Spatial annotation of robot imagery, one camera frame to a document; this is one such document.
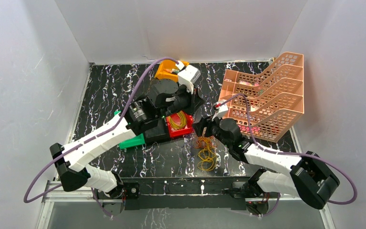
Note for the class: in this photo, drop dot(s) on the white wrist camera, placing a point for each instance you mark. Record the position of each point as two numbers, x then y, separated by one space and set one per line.
187 76
221 109

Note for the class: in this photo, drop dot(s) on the orange plastic bin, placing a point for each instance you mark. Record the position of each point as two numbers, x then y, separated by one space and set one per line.
162 74

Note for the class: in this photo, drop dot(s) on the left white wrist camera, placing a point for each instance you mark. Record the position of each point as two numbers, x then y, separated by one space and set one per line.
187 76

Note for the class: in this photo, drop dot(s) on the pink tiered file tray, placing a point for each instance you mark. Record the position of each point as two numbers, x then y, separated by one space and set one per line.
267 104

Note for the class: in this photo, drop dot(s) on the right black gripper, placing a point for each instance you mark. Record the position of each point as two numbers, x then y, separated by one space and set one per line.
204 122

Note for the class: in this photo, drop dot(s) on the aluminium frame rail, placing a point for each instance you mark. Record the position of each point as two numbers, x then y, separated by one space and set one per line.
79 210

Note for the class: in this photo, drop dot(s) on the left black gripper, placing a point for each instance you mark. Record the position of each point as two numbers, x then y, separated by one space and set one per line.
188 97

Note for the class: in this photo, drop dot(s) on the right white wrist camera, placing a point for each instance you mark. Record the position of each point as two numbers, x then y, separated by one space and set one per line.
221 109

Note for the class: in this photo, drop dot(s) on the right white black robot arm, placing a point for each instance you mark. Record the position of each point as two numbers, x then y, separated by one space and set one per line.
303 176

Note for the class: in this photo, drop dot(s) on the black plastic bin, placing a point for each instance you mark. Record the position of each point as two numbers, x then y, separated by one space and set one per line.
158 134

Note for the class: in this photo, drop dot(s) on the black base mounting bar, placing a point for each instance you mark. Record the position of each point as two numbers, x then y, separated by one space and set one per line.
189 192

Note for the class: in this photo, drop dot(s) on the green plastic bin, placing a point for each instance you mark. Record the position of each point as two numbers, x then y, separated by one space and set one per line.
132 142

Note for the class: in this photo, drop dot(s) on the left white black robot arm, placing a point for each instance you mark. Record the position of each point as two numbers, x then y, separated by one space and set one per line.
73 160

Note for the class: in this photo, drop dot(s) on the marker in orange bin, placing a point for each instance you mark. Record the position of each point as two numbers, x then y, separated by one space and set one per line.
172 71

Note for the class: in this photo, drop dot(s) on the red plastic bin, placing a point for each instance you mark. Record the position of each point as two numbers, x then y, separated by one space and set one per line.
179 124

